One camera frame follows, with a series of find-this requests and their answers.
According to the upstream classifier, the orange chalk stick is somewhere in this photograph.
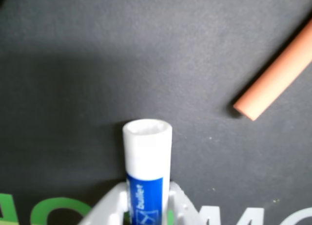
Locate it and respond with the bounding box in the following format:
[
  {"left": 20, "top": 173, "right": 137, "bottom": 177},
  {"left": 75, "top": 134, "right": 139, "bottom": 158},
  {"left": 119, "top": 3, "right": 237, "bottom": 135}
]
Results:
[{"left": 233, "top": 17, "right": 312, "bottom": 121}]

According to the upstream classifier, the blue whiteboard marker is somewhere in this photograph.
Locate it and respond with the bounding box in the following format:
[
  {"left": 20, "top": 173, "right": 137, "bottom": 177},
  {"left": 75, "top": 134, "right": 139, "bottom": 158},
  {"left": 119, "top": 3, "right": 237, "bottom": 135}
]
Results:
[{"left": 122, "top": 118, "right": 173, "bottom": 225}]

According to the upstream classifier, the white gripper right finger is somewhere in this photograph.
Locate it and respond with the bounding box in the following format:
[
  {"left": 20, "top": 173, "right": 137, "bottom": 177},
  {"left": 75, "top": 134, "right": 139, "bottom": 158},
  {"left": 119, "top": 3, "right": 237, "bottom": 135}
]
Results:
[{"left": 168, "top": 181, "right": 205, "bottom": 225}]

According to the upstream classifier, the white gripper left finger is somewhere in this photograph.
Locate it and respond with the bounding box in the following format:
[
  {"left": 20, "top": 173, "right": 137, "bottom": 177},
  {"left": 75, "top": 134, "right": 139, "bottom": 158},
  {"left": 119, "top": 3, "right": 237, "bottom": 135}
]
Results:
[{"left": 77, "top": 181, "right": 129, "bottom": 225}]

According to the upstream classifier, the dark grey WOWROBO mat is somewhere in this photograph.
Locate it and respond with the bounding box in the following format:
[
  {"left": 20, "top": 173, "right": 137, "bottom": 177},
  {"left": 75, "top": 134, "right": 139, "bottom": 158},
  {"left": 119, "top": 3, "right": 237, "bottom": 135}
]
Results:
[{"left": 0, "top": 0, "right": 312, "bottom": 225}]

